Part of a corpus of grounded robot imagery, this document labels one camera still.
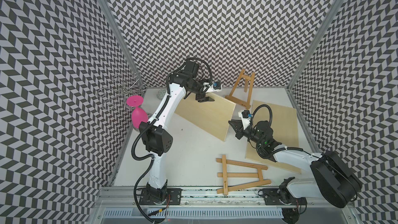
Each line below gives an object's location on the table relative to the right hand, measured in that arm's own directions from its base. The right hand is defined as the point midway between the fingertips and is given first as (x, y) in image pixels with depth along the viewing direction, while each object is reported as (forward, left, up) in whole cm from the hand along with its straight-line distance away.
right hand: (229, 122), depth 82 cm
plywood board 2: (+1, -36, -16) cm, 40 cm away
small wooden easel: (+30, -11, -17) cm, 36 cm away
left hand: (+12, +10, +11) cm, 19 cm away
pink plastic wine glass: (-1, +46, +9) cm, 46 cm away
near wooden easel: (-23, -3, -14) cm, 27 cm away
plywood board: (+1, +8, +4) cm, 9 cm away
